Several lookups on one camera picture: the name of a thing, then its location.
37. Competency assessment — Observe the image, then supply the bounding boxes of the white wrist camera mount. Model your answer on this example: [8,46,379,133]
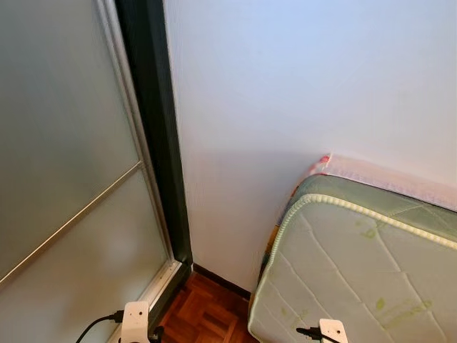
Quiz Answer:
[121,301,151,343]
[319,319,349,343]

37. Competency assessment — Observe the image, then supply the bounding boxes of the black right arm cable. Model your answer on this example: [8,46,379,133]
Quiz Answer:
[296,326,322,341]

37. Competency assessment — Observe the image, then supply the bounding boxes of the green white quilted mattress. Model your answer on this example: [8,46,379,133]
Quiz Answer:
[248,174,457,343]

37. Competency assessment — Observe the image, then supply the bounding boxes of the dark green door frame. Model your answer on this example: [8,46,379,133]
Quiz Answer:
[114,0,194,337]

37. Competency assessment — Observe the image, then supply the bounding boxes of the frosted glass sliding door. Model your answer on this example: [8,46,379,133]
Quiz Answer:
[0,0,174,343]

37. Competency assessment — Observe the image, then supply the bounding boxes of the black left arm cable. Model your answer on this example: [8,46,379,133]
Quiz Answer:
[75,312,126,343]

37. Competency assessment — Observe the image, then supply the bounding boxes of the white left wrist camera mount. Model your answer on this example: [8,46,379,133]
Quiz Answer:
[121,301,151,343]

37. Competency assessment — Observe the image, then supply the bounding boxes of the dark wooden skirting board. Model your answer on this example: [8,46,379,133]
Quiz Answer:
[192,262,253,300]

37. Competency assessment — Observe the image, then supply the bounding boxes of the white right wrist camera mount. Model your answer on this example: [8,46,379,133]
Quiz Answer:
[319,319,349,343]

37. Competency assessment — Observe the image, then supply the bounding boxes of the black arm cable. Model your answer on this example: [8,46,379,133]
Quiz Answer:
[75,312,126,343]
[296,326,322,341]

